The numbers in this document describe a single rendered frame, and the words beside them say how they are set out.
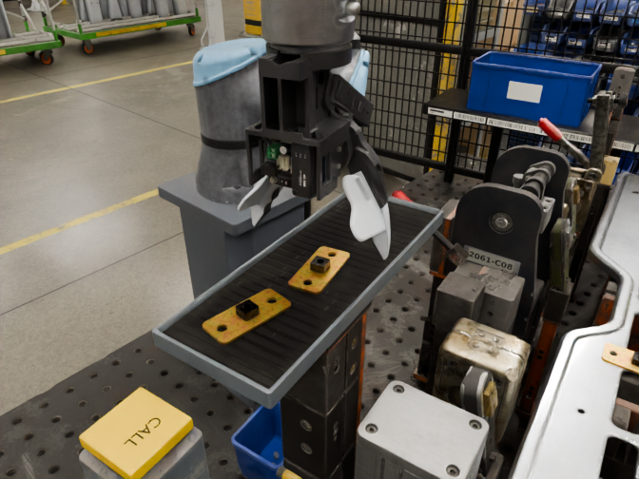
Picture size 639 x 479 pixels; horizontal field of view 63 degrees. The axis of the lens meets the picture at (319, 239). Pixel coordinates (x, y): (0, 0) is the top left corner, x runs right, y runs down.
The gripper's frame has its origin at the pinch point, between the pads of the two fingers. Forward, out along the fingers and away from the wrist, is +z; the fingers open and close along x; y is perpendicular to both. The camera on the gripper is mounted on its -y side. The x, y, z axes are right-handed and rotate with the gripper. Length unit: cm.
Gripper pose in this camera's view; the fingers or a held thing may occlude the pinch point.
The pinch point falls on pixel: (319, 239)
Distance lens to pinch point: 55.0
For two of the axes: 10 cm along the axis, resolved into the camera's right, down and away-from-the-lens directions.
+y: -4.4, 4.7, -7.7
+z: 0.0, 8.5, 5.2
